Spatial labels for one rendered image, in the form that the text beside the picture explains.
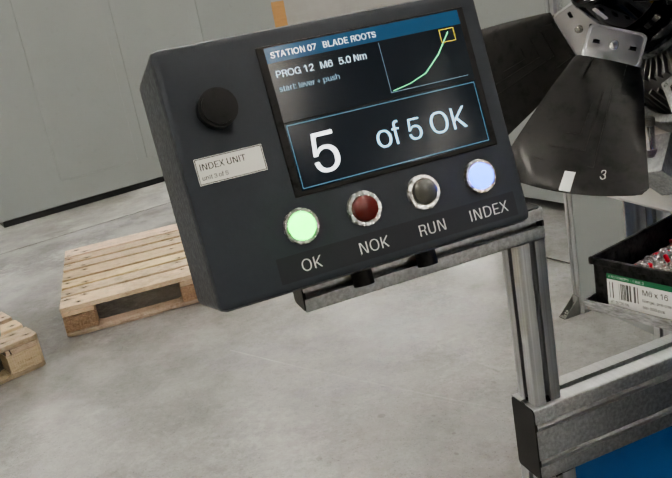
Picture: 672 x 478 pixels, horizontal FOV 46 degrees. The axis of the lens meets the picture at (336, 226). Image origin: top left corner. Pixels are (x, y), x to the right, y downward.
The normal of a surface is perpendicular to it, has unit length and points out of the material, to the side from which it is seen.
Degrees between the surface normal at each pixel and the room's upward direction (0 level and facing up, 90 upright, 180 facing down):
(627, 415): 90
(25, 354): 90
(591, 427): 90
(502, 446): 0
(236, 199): 75
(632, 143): 45
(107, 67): 90
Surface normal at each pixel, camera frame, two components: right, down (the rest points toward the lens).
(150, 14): 0.54, 0.15
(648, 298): -0.79, 0.30
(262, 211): 0.31, -0.04
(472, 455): -0.17, -0.94
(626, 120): -0.19, -0.42
